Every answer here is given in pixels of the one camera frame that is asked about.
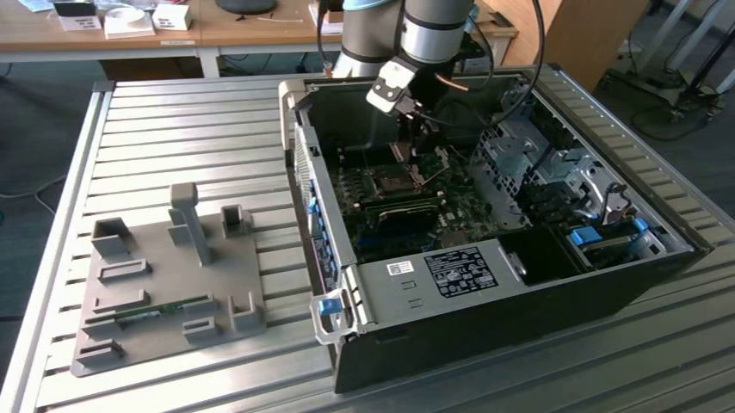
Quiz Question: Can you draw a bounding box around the dark round object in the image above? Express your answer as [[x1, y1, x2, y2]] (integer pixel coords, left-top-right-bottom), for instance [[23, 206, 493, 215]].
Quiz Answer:
[[215, 0, 278, 14]]

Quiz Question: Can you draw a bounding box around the silver disk bay cage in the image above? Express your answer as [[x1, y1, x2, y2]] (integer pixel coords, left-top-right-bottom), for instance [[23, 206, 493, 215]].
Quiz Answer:
[[470, 76, 602, 231]]

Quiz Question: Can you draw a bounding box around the grey parts rack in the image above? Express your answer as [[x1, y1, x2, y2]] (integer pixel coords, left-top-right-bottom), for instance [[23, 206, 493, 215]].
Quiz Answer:
[[68, 182, 269, 379]]

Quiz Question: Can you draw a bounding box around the metal equipment stand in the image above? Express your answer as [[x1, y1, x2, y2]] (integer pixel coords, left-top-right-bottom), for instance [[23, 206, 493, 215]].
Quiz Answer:
[[597, 0, 735, 143]]

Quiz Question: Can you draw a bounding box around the white round stand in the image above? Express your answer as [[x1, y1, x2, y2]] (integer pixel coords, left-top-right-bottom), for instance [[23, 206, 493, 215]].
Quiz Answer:
[[102, 6, 158, 40]]

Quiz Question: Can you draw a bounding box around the green motherboard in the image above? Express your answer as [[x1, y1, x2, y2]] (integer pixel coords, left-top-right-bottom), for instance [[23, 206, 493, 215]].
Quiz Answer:
[[330, 144, 533, 263]]

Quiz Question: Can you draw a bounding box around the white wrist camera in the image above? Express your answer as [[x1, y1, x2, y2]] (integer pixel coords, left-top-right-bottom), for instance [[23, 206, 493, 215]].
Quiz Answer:
[[365, 59, 421, 116]]

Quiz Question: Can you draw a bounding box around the metal socket cover frame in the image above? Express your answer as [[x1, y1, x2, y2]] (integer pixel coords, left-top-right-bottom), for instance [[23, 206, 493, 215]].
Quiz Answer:
[[410, 145, 455, 187]]

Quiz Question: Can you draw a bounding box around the black graphics card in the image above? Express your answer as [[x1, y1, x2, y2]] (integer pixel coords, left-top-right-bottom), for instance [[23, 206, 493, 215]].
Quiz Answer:
[[343, 205, 442, 263]]

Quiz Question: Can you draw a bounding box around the CPU socket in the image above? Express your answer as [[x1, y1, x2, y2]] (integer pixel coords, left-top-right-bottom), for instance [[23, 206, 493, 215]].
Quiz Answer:
[[367, 163, 418, 199]]

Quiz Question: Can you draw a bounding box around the white cube box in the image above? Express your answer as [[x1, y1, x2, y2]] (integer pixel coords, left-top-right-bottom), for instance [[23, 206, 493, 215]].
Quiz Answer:
[[151, 3, 194, 32]]

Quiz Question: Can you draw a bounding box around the blue disk carrier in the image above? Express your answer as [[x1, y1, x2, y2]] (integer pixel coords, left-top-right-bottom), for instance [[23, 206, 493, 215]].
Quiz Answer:
[[566, 226, 605, 251]]

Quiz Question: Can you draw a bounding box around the black PC case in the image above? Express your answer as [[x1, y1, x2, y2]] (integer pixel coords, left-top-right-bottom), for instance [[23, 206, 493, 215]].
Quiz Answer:
[[277, 63, 719, 395]]

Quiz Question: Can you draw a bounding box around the installed RAM stick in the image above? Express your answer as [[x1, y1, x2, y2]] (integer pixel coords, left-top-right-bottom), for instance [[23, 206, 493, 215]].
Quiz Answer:
[[362, 192, 449, 213]]

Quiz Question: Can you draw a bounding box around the wooden desk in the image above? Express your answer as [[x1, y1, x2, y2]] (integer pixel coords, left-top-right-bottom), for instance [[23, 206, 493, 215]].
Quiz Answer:
[[198, 0, 522, 78], [0, 0, 203, 78]]

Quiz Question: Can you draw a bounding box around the blue plastic tab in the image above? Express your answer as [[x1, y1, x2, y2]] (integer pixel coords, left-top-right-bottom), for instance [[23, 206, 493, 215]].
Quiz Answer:
[[630, 218, 654, 259]]

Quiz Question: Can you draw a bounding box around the silver power supply unit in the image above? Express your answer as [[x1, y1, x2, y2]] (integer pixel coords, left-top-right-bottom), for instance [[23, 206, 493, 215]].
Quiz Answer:
[[343, 239, 527, 335]]

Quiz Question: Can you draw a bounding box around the loose green RAM stick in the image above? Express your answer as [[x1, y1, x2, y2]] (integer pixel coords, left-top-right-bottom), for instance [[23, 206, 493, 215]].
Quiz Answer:
[[114, 300, 191, 324]]

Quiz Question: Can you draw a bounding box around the small white labelled box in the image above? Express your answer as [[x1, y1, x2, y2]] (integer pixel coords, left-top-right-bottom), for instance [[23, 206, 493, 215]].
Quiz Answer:
[[59, 15, 106, 33]]

